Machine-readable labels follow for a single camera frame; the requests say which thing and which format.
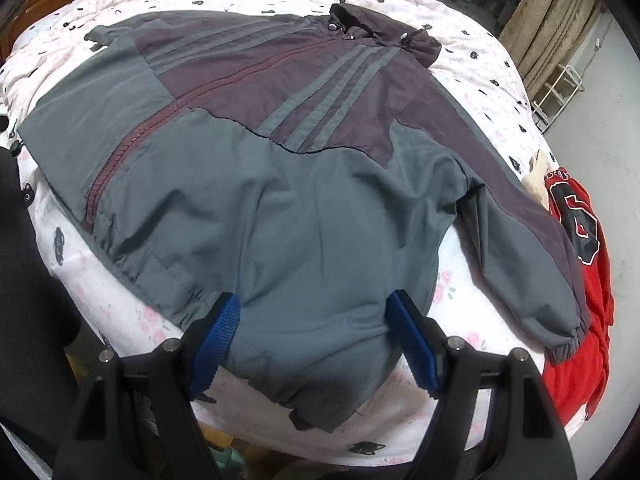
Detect beige cloth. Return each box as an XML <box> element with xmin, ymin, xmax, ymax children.
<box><xmin>522</xmin><ymin>152</ymin><xmax>558</xmax><ymax>208</ymax></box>

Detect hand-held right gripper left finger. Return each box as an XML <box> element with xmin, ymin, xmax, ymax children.
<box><xmin>59</xmin><ymin>291</ymin><xmax>242</xmax><ymax>480</ymax></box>

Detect beige curtain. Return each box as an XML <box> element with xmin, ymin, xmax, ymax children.
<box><xmin>497</xmin><ymin>0</ymin><xmax>606</xmax><ymax>91</ymax></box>

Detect red jersey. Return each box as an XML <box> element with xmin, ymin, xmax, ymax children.
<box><xmin>542</xmin><ymin>166</ymin><xmax>616</xmax><ymax>428</ymax></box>

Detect pink cat print blanket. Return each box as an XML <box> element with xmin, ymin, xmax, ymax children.
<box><xmin>0</xmin><ymin>0</ymin><xmax>566</xmax><ymax>466</ymax></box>

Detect grey and purple jacket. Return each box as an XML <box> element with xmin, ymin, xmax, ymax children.
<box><xmin>17</xmin><ymin>2</ymin><xmax>593</xmax><ymax>433</ymax></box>

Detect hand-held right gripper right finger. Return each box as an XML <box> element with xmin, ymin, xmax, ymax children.
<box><xmin>385</xmin><ymin>287</ymin><xmax>571</xmax><ymax>480</ymax></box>

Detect white wire rack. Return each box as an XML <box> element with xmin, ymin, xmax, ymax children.
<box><xmin>531</xmin><ymin>65</ymin><xmax>585</xmax><ymax>133</ymax></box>

